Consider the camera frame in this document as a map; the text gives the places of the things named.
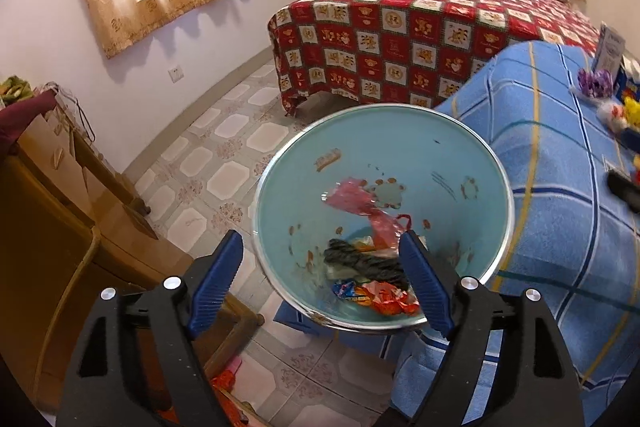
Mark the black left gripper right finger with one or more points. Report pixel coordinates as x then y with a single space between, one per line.
534 383

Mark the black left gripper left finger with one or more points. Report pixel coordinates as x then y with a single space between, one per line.
105 384

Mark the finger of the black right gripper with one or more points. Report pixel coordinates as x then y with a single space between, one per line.
623 188

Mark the yellow wrapper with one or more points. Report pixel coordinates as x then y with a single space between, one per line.
632 112

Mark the red snack wrapper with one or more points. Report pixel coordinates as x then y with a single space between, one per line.
389 300

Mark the blue snack wrapper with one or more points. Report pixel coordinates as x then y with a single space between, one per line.
352 292

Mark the light blue trash bin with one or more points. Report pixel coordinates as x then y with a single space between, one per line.
366 175

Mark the blue plaid table cloth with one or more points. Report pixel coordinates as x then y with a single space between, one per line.
573 241

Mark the white clear plastic wrapper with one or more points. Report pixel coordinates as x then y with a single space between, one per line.
613 116

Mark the blue snack box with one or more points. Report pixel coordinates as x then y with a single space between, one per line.
627 82

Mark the purple crumpled wrapper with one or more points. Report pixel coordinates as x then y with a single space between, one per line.
598 84

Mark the white grey carton box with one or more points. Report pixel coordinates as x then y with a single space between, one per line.
610 50

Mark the wooden cabinet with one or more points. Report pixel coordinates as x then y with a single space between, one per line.
65 237

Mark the dark grey yarn skein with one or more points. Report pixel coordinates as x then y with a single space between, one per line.
372 267

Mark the red plastic bag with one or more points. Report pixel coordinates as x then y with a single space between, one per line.
404 222

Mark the pink plastic wrapper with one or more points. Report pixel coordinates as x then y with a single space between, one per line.
350 196

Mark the red patterned bed cover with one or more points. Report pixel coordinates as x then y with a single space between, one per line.
407 51

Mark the dark red cloth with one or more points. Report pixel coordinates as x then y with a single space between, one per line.
16 118

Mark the green object on cabinet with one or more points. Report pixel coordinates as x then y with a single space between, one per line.
15 89

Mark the white wall socket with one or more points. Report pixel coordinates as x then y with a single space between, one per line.
175 74

